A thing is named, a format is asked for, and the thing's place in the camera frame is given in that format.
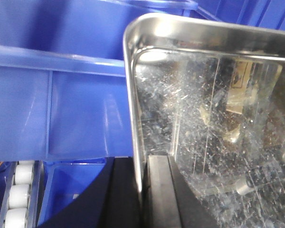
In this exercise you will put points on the silver metal tray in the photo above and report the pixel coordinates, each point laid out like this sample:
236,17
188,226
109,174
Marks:
211,95

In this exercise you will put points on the upper blue crate right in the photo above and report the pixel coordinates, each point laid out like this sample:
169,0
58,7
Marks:
257,13

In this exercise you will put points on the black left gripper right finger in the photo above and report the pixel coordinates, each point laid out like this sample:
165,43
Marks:
167,200

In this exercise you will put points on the blue bin front centre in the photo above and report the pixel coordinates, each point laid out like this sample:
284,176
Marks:
75,195

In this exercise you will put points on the upper blue crate centre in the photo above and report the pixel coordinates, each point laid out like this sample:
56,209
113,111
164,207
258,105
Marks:
63,92

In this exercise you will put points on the white roller track left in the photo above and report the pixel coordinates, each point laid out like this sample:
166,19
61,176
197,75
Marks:
19,208

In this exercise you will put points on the blue crate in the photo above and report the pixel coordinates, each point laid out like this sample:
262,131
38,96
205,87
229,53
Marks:
257,13
63,92

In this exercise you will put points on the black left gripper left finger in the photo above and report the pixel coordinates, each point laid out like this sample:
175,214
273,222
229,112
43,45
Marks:
110,201

